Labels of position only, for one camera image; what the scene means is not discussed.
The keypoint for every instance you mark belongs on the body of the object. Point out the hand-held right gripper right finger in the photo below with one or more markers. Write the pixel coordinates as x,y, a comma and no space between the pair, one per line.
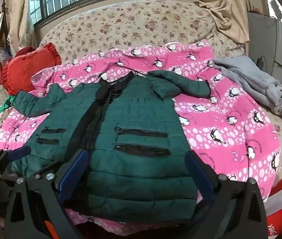
198,176

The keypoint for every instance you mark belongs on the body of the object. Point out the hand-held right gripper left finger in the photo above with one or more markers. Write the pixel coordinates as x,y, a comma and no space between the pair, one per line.
73,170

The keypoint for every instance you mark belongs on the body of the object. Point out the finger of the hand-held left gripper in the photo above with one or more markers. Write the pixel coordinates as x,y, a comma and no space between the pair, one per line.
18,152

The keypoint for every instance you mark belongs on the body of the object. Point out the dark green puffer jacket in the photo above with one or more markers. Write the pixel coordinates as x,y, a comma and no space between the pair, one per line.
136,119

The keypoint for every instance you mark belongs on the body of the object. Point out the bright green cloth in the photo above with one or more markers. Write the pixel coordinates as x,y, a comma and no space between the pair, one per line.
2,109

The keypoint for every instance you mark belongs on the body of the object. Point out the pink penguin print blanket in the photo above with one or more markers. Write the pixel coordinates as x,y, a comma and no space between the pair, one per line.
230,129

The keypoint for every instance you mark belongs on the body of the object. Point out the red ruffled cushion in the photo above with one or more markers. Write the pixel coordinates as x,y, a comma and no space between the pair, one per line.
28,72

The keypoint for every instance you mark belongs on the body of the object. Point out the grey garment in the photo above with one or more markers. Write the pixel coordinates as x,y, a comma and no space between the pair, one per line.
253,82

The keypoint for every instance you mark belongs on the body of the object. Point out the beige curtain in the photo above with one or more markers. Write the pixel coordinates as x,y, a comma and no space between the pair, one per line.
21,12
224,7

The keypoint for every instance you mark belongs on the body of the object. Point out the grey cabinet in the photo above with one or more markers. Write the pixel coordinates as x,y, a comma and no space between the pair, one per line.
270,42

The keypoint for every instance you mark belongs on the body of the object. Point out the floral bed sheet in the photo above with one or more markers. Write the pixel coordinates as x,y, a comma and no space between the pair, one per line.
136,22

